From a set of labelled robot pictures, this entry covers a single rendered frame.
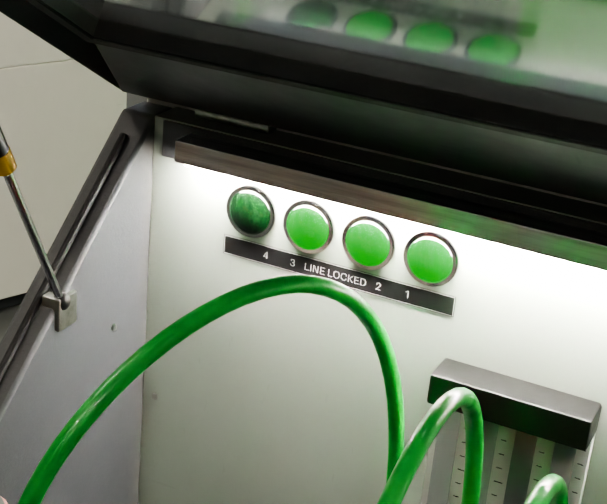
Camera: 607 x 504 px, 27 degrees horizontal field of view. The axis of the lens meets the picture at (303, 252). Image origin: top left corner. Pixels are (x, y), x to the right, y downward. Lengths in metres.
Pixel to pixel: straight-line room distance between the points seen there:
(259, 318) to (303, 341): 0.05
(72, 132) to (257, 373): 2.77
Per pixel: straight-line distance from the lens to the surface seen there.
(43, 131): 3.90
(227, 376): 1.26
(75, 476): 1.26
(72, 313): 1.15
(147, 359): 0.85
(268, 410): 1.25
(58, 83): 3.88
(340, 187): 1.09
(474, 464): 1.01
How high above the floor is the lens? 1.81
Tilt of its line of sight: 23 degrees down
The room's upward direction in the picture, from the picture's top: 5 degrees clockwise
